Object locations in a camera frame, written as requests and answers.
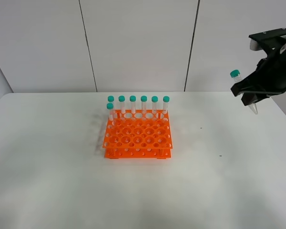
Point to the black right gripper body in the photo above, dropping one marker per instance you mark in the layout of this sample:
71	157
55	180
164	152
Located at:
275	64

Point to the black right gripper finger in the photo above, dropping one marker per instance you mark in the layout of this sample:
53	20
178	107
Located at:
254	88
268	40

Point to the test tube green cap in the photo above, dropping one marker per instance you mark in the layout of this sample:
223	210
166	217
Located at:
236	76

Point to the orange test tube rack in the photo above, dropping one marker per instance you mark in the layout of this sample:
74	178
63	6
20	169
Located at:
139	135

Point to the second row tube green cap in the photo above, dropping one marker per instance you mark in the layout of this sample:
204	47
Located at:
111	114

